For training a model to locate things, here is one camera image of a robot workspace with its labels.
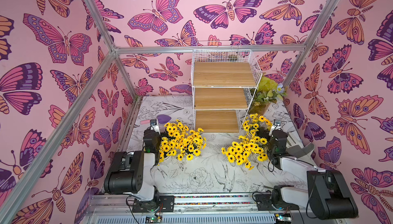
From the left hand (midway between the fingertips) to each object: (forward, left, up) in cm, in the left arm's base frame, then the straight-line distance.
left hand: (161, 125), depth 94 cm
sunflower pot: (-17, -8, +4) cm, 19 cm away
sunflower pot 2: (-14, -19, +4) cm, 24 cm away
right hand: (-4, -67, +3) cm, 67 cm away
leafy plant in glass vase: (+13, -64, +15) cm, 67 cm away
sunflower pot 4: (-19, -44, +5) cm, 48 cm away
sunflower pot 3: (-1, -56, +4) cm, 56 cm away
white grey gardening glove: (-11, -82, -9) cm, 83 cm away
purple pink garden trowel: (+11, +3, -7) cm, 13 cm away
